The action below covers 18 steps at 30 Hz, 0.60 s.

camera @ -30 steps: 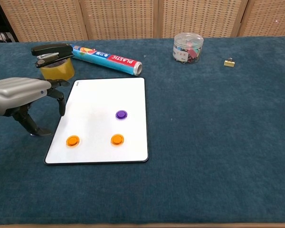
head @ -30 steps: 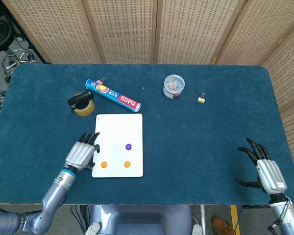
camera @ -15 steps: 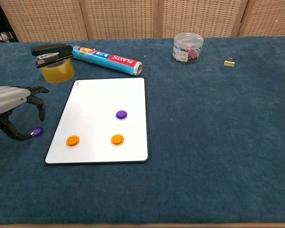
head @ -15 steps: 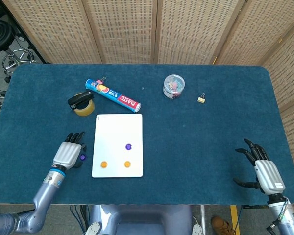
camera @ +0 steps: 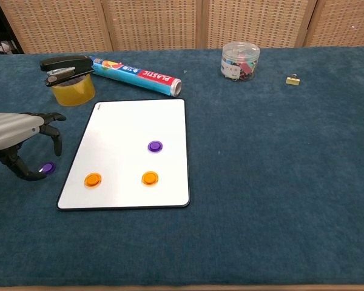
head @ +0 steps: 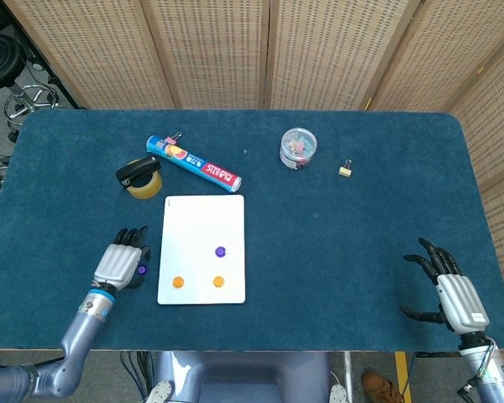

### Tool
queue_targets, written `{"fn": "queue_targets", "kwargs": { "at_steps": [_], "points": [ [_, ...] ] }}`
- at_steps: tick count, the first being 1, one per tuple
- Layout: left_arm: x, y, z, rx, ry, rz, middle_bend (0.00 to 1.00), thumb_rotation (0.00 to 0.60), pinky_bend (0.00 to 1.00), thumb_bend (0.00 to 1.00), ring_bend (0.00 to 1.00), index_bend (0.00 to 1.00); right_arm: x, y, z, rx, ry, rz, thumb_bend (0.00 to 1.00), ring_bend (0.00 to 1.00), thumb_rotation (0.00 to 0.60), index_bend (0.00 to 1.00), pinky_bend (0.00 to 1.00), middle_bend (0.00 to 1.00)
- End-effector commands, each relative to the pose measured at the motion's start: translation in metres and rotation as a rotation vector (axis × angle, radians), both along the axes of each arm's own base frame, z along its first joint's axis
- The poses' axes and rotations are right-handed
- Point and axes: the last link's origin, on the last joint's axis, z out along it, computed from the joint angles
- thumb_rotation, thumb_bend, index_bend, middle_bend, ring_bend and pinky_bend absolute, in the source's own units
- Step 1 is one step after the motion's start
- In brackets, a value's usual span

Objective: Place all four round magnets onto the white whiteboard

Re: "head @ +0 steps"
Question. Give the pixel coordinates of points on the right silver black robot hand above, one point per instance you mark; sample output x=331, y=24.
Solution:
x=462, y=302

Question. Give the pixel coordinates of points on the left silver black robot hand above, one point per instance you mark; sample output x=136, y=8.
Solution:
x=117, y=264

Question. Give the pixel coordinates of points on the purple round magnet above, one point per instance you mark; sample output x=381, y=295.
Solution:
x=142, y=270
x=221, y=251

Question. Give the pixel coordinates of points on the orange round magnet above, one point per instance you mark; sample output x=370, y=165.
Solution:
x=177, y=282
x=218, y=281

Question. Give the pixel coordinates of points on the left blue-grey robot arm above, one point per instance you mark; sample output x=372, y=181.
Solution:
x=80, y=331

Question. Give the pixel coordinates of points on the white rectangular board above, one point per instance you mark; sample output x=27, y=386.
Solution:
x=193, y=222

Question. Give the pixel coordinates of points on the yellow clear tape roll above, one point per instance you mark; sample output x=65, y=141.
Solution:
x=147, y=191

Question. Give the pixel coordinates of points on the black stapler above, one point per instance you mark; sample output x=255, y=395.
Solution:
x=138, y=170

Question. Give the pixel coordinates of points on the brown shoe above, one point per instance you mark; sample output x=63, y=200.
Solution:
x=380, y=384

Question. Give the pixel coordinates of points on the blue plastic wrap roll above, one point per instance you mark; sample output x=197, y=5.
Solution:
x=193, y=163

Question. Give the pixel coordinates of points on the silver table leg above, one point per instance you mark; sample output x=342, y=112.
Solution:
x=348, y=369

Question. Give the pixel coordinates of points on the pink binder clip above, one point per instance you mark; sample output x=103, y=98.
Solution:
x=170, y=139

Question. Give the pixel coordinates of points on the blue table mat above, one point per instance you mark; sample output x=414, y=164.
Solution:
x=340, y=235

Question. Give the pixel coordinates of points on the blue-grey robot torso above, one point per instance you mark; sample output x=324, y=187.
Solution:
x=243, y=378

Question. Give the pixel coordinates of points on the gold binder clip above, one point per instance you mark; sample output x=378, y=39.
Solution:
x=344, y=171

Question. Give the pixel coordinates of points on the clear jar of binder clips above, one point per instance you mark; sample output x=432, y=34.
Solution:
x=298, y=149

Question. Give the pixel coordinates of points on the wicker folding screen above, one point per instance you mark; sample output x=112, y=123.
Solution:
x=214, y=50

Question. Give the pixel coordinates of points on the black stool chrome base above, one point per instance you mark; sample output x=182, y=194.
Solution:
x=0, y=59

